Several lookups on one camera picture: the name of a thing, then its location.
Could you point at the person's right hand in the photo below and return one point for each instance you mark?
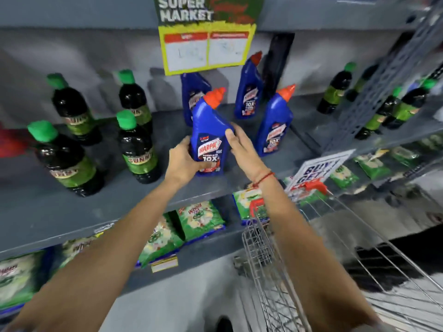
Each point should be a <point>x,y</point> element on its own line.
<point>247,153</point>

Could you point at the person's left hand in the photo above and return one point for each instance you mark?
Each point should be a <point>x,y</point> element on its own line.
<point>178,165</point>

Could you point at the person's left thumb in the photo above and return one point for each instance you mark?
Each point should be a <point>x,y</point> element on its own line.
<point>204,165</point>

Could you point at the person's right thumb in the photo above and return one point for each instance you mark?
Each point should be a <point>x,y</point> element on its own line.
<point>232,141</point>

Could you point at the blue cleaner bottle orange cap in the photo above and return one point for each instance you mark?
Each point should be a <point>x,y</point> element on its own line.
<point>275,124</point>
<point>209,127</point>
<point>248,89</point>
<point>193,89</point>

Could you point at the person's left forearm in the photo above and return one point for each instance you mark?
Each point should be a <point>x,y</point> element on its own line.
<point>103,255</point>

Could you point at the person's right forearm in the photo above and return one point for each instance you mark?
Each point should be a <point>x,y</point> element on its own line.
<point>304,259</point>

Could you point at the row of green detergent packets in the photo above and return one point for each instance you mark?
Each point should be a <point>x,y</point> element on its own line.
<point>199,219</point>
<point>372,165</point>

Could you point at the dark bottle green cap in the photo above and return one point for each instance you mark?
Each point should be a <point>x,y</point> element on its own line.
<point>134,98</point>
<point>408,105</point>
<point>138,152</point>
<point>74,110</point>
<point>361,82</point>
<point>379,115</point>
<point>65,162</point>
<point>335,89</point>

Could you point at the white promotion sign card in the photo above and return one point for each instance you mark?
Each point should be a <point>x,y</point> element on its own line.
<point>320,169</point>

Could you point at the yellow shelf price tag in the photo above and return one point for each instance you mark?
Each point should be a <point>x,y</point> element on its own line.
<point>164,264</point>

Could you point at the green and yellow hanging sign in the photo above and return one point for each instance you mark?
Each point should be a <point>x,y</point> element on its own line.
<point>207,34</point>

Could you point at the grey metal shelf rack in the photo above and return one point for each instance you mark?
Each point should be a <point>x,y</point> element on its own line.
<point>408,134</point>
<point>52,210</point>

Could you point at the person's black shoe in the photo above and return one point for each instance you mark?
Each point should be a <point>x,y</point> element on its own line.
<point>224,325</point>

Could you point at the red object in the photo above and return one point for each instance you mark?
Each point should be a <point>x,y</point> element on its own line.
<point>12,141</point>

